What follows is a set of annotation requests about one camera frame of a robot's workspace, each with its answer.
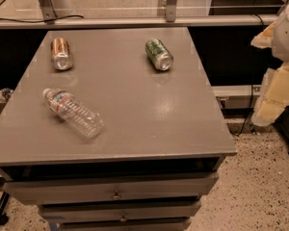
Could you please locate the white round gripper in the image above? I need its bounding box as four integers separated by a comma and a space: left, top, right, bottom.
250, 4, 289, 126

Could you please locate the green soda can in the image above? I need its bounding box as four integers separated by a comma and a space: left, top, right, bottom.
145, 38, 173, 71

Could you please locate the orange soda can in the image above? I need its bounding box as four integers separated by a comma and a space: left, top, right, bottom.
51, 38, 73, 70

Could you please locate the top grey drawer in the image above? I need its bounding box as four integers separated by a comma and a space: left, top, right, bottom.
4, 172, 219, 205

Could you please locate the grey drawer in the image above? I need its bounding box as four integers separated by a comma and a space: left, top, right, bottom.
60, 218, 191, 231
39, 200, 200, 223
4, 172, 219, 205

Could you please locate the grey drawer cabinet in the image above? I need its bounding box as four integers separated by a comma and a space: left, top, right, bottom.
0, 27, 238, 231

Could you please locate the bottom grey drawer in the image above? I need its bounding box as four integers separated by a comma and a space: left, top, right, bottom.
60, 218, 191, 231

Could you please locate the clear plastic water bottle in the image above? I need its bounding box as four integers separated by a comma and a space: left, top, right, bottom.
42, 88, 103, 139

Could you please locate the middle grey drawer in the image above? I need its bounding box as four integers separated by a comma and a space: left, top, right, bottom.
39, 200, 200, 223

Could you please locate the black stand leg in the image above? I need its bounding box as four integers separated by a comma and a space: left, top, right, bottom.
0, 192, 10, 226

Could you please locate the black cable at right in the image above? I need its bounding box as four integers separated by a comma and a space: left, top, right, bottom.
229, 13, 265, 137

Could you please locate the grey metal rail frame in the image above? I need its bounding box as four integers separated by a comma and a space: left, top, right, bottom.
0, 0, 289, 29

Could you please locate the black cable on rail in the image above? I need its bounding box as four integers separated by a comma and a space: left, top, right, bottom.
0, 14, 85, 24

